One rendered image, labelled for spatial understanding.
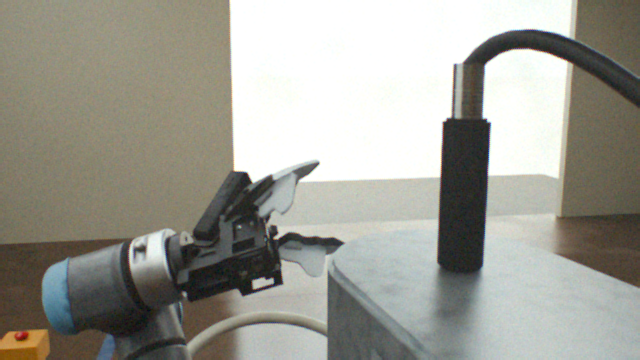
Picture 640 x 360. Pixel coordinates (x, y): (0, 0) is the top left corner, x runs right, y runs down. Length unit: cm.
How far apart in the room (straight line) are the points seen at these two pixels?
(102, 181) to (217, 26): 223
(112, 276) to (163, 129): 602
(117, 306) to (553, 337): 48
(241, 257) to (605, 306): 37
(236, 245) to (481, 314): 32
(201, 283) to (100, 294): 12
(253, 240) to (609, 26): 790
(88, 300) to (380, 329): 40
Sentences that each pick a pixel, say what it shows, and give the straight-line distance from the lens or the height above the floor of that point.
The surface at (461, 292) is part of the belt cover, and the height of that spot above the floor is 169.
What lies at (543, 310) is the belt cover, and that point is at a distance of 43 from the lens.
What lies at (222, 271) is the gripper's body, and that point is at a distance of 66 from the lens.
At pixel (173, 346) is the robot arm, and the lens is 78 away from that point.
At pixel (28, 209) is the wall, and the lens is 712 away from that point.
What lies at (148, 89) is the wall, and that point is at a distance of 667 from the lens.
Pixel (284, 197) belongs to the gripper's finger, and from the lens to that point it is 62.
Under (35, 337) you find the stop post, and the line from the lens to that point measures 195.
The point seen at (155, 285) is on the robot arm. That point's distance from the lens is 67.
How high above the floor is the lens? 185
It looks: 10 degrees down
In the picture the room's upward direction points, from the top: straight up
